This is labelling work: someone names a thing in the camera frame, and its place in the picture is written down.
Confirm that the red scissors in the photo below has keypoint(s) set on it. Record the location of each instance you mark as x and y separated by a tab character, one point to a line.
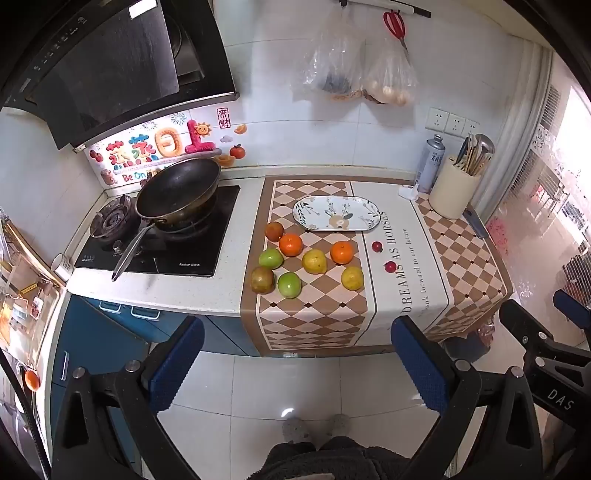
395	25

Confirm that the small orange round object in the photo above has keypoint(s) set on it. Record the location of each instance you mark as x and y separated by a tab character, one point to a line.
31	379

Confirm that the white cup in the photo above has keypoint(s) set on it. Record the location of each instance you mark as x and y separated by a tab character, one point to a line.
62	267

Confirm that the oval floral ceramic plate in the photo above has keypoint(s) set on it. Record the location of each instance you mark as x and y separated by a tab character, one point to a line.
337	213

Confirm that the checkered brown table mat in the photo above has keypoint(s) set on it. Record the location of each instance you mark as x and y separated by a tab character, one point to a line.
415	258

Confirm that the bundle of chopsticks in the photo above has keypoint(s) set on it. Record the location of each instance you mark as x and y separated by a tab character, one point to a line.
468	157

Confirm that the colourful wall sticker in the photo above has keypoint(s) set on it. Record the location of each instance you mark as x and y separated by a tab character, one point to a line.
157	147

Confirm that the kitchen knife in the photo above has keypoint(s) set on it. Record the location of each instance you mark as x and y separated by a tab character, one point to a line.
476	222

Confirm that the dark reddish orange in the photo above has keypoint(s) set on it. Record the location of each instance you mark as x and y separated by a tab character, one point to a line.
274	230

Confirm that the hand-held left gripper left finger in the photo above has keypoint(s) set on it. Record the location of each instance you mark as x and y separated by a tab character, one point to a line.
178	364

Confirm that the white door frame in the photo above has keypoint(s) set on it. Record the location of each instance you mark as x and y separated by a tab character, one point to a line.
521	124

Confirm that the yellow citrus fruit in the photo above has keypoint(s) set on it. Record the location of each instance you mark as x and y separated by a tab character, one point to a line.
352	278
314	261

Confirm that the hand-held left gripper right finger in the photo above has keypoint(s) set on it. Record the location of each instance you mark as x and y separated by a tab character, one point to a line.
418	364

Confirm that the bright orange tangerine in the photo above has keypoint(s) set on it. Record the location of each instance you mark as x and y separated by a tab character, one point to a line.
342	252
291	244

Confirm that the brownish green orange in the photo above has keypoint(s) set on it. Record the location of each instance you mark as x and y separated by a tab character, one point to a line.
262	279

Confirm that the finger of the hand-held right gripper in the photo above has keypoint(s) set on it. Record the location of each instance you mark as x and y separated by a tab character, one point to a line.
521	321
570	301

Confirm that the white wall power outlet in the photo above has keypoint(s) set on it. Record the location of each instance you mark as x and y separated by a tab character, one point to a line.
451	121

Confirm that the cream utensil holder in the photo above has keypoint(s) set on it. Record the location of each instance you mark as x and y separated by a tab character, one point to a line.
454	189

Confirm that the black gas stove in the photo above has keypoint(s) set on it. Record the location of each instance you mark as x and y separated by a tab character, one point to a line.
198	249

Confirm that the black range hood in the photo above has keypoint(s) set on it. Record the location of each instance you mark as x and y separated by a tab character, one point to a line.
115	64

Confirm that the clear plastic bag with eggs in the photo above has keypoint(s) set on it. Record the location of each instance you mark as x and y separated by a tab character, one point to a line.
390	74

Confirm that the metal ladle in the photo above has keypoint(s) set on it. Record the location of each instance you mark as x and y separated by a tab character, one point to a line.
485	144

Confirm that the wall hook rail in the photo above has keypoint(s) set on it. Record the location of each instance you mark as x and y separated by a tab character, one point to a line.
383	5

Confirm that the grey spray can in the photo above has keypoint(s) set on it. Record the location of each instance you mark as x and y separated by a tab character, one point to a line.
430	164

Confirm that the black frying pan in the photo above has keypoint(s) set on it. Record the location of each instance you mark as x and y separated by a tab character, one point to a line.
180	189

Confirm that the green citrus fruit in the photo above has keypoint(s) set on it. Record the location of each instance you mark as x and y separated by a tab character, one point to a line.
270	258
289	285

